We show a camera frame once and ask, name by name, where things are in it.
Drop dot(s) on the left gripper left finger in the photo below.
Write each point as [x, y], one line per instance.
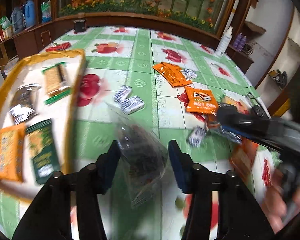
[106, 167]

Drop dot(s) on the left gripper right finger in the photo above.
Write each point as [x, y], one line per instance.
[182, 166]

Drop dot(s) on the clear dark snack bag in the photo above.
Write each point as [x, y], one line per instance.
[143, 156]

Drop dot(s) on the blue white candy packet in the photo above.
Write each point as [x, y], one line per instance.
[189, 74]
[122, 94]
[132, 104]

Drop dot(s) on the dark green snack bag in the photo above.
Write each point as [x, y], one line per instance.
[42, 150]

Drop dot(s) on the orange snack bag with logo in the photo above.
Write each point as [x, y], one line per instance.
[201, 101]

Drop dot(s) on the green wafer biscuit pack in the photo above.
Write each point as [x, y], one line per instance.
[56, 83]

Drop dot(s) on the orange cracker pack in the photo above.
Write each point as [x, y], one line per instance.
[11, 152]

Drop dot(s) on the silver foil snack bag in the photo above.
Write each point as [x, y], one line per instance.
[24, 103]

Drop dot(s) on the right hand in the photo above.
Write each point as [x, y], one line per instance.
[273, 205]

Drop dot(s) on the green patterned tablecloth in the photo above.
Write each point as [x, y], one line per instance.
[125, 56]

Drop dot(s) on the yellow cardboard tray box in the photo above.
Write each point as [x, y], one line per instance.
[62, 112]

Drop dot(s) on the purple bottle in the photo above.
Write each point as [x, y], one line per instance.
[239, 42]

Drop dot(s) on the white spray bottle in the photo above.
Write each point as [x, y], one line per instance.
[224, 42]

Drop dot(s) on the black small box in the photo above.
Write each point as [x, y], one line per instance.
[80, 26]

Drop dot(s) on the grey water jug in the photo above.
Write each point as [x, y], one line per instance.
[16, 20]

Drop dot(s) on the blue thermos jug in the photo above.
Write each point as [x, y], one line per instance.
[29, 13]

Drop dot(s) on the green plastic bag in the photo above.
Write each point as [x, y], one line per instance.
[4, 23]

